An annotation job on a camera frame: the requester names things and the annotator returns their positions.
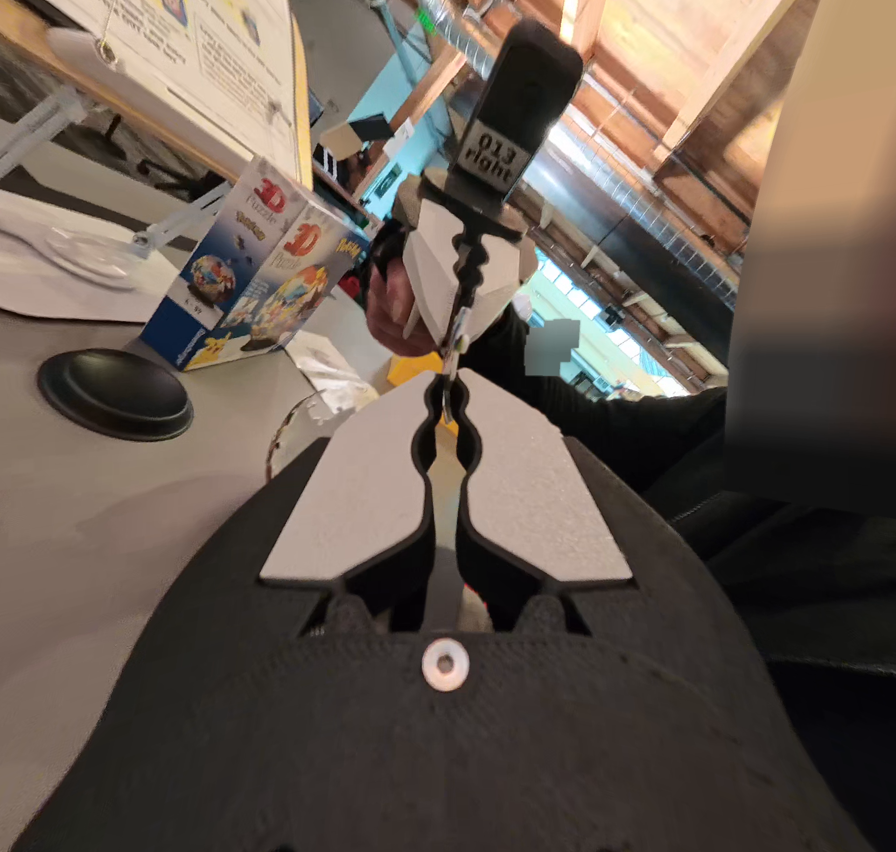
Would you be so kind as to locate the person's right forearm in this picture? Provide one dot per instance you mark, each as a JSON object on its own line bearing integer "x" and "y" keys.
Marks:
{"x": 616, "y": 432}

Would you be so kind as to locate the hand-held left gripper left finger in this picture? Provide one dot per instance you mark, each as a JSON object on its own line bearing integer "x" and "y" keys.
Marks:
{"x": 350, "y": 495}

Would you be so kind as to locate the blue puzzle box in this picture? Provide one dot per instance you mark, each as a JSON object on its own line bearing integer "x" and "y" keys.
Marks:
{"x": 245, "y": 285}

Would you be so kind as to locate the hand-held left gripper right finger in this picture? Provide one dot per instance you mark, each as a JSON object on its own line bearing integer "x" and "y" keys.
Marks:
{"x": 539, "y": 502}

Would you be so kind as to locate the partly built puzzle ball shell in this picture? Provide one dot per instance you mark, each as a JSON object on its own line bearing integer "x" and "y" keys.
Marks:
{"x": 290, "y": 439}

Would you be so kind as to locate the clear plastic bag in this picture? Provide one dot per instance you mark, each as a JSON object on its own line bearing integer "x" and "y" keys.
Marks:
{"x": 336, "y": 376}

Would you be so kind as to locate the yellow box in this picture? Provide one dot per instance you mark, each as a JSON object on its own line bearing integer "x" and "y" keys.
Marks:
{"x": 406, "y": 372}

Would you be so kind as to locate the instruction sign board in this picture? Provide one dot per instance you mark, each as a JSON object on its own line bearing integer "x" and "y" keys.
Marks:
{"x": 210, "y": 40}

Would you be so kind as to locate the small puzzle piece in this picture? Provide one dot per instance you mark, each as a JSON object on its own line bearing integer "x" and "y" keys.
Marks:
{"x": 453, "y": 356}

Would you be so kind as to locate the person's right hand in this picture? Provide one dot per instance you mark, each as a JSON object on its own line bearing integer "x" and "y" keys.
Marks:
{"x": 392, "y": 313}

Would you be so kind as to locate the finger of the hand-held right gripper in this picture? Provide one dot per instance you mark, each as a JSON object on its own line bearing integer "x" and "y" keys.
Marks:
{"x": 430, "y": 264}
{"x": 504, "y": 278}

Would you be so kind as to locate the black round ball stand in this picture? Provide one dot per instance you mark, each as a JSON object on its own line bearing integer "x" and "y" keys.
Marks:
{"x": 115, "y": 393}

